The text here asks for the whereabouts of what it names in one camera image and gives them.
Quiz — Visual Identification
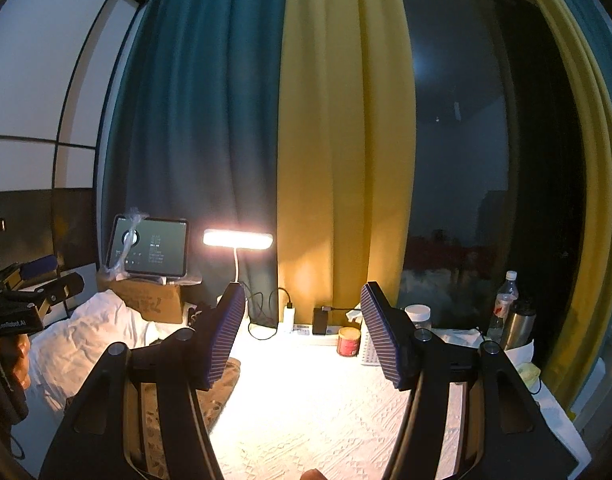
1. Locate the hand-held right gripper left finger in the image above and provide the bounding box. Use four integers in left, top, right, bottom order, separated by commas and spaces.
38, 282, 247, 480

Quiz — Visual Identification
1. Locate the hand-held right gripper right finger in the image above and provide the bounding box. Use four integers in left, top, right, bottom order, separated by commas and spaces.
361, 281, 595, 480

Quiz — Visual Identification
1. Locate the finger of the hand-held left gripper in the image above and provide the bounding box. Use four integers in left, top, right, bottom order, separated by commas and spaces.
33, 273, 85, 313
19, 255, 58, 282

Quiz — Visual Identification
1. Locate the dark olive patterned garment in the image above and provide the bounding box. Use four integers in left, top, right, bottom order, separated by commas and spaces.
128, 357, 243, 466

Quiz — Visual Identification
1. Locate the person's left hand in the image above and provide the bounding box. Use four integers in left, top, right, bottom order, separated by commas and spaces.
0, 334, 33, 387

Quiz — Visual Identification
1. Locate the white woven basket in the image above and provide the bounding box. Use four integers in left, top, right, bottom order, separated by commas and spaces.
360, 329, 383, 367

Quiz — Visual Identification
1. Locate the small black bundled object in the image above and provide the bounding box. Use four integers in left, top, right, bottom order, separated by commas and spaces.
184, 301, 209, 333

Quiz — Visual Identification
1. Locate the jar with white lid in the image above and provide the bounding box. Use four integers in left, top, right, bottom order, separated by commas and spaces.
405, 305, 432, 332

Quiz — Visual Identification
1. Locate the red round can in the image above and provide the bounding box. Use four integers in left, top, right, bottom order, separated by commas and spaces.
337, 327, 362, 358

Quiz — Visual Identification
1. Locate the white smooth cloth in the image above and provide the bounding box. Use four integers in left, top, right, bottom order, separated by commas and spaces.
28, 292, 159, 413

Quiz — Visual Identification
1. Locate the white power strip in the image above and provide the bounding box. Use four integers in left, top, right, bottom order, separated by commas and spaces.
291, 324, 341, 347

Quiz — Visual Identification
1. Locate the white plastic bag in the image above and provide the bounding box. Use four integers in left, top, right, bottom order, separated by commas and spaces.
432, 327, 537, 363

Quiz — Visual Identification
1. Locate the brown cardboard box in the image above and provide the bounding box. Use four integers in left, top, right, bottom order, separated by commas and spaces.
97, 280, 184, 326

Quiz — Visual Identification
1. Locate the white desk lamp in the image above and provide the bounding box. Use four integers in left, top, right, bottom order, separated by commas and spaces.
202, 229, 275, 292

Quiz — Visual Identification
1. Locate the white textured tablecloth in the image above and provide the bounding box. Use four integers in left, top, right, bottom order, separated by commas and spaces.
136, 320, 582, 480

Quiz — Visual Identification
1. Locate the clear plastic water bottle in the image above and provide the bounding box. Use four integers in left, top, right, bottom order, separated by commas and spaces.
487, 271, 520, 342

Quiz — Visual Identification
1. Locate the steel thermos flask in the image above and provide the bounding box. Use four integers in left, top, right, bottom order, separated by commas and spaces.
500, 300, 537, 351

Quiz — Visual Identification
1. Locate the pale green cloth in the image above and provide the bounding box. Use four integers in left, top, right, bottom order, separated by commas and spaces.
517, 361, 543, 387

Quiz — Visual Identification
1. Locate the wide yellow curtain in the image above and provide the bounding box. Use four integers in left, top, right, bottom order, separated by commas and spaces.
277, 0, 418, 331

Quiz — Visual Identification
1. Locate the teal curtain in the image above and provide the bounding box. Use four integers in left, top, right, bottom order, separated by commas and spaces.
100, 0, 289, 331

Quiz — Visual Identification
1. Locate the dark glass window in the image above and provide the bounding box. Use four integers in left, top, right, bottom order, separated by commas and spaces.
396, 0, 589, 333

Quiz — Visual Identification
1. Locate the narrow yellow curtain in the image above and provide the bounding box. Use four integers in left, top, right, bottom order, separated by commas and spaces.
506, 0, 612, 411

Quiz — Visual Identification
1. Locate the black looped charger cable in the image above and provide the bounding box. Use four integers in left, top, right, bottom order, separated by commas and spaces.
247, 287, 292, 342

